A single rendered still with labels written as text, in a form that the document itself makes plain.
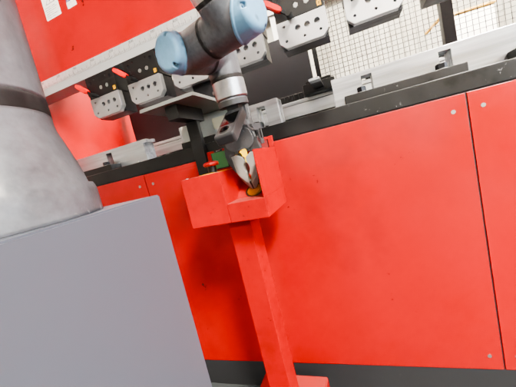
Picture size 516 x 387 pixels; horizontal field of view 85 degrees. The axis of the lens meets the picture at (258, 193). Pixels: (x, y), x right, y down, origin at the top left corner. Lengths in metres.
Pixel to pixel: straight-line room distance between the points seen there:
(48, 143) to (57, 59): 1.27
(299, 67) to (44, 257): 1.42
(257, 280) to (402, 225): 0.42
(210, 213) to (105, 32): 0.90
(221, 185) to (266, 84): 0.98
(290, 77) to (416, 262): 1.03
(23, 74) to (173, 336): 0.25
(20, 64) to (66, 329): 0.19
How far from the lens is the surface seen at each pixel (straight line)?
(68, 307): 0.22
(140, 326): 0.27
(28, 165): 0.24
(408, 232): 0.86
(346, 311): 0.96
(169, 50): 0.60
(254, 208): 0.62
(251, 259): 0.72
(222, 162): 0.80
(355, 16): 0.99
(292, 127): 0.83
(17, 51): 0.29
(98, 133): 1.84
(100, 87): 1.35
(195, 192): 0.67
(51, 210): 0.24
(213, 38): 0.55
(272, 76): 1.55
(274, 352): 0.84
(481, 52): 1.00
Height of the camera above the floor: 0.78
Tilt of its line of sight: 7 degrees down
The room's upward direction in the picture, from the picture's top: 13 degrees counter-clockwise
